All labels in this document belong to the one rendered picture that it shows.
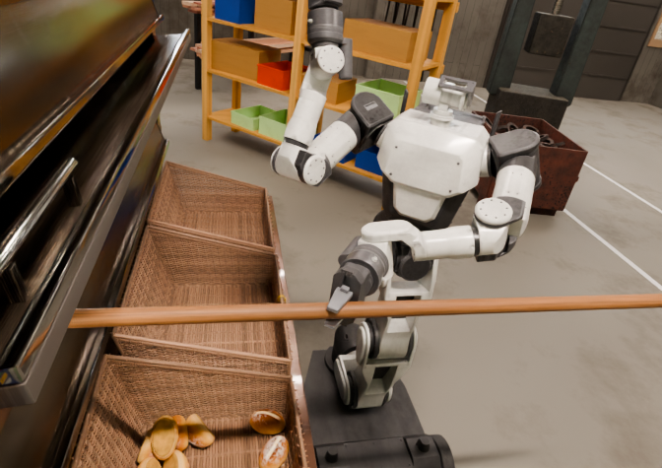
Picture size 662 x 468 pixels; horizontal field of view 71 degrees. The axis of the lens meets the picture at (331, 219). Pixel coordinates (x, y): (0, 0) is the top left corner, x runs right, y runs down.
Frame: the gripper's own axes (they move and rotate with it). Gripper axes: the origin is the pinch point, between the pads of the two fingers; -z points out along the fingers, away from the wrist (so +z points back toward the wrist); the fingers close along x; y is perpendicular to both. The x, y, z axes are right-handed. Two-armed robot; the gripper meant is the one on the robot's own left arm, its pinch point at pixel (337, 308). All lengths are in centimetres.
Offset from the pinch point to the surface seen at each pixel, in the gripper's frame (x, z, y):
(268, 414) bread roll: 55, 13, 18
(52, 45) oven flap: -35, -2, 60
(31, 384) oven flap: -21, -47, 11
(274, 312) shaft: -1.0, -8.0, 8.5
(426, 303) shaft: -1.4, 8.7, -14.2
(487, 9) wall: -15, 882, 83
